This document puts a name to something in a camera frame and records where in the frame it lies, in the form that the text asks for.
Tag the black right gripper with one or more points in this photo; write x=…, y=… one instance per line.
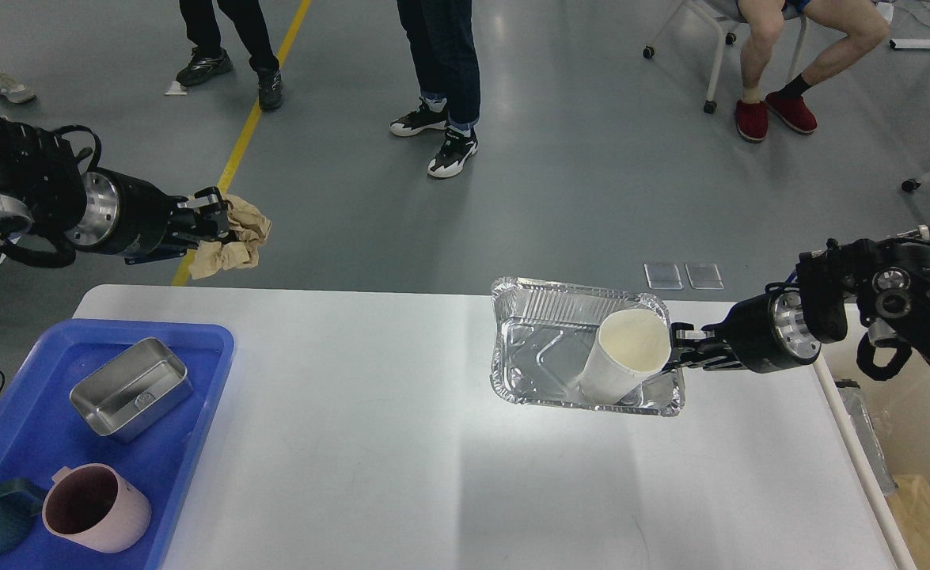
x=765, y=334

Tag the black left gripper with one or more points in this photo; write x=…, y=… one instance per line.
x=128, y=217

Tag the white paper cup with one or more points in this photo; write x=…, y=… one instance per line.
x=629, y=347

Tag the aluminium foil tray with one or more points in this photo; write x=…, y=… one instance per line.
x=545, y=333

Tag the stainless steel rectangular container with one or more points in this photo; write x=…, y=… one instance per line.
x=133, y=391

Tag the pink mug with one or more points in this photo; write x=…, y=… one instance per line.
x=95, y=507

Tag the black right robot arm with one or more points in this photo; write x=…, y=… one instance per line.
x=889, y=281

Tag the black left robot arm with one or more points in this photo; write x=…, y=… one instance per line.
x=56, y=202

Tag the floor socket plate right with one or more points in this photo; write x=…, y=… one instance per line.
x=704, y=276

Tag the floor socket plate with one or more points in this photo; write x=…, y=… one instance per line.
x=663, y=276
x=704, y=276

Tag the floor socket plate left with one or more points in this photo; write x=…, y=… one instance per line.
x=663, y=276

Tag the white paper on floor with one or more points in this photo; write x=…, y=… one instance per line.
x=175, y=89

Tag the clear plastic in bin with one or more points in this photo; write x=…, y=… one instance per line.
x=855, y=404

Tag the white plastic bin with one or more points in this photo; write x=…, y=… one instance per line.
x=900, y=406

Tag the blue plastic tray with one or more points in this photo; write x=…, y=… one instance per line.
x=40, y=432

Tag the person in blue jeans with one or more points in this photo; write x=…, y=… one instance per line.
x=441, y=41

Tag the white office chair right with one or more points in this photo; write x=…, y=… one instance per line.
x=723, y=18

